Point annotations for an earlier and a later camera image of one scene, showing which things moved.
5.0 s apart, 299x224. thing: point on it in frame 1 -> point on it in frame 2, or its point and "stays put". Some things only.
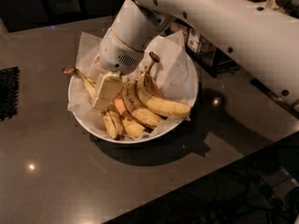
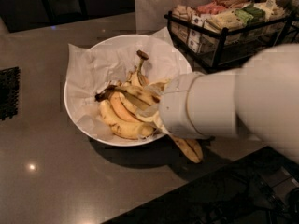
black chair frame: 64,3 stays put
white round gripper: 118,56 -> 175,105
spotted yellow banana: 110,118 -> 190,147
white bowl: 137,106 stays put
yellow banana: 136,107 stays put
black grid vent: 9,83 stays put
